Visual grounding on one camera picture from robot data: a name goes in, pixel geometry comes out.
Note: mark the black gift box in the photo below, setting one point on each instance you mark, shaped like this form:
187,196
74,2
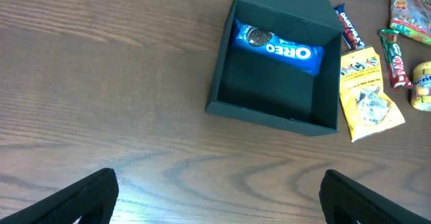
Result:
251,87

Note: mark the yellow Mentos bottle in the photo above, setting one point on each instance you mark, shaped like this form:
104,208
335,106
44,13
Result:
420,95

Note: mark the purple Dairy Milk bar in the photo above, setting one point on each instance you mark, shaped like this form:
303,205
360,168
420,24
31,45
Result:
350,33

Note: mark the red KitKat bar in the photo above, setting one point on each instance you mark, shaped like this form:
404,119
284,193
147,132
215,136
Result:
393,56

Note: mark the blue Oreo cookie pack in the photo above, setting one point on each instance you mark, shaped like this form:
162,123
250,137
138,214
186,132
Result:
305,57

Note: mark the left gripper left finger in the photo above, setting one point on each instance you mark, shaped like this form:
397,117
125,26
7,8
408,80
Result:
90,200

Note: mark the yellow Hacks candy bag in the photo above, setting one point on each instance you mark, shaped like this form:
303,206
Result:
368,109

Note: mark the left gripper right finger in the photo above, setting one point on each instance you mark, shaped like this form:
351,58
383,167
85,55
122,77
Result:
345,201

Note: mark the Haribo gummy candy bag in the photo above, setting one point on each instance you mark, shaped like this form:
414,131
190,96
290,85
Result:
411,18

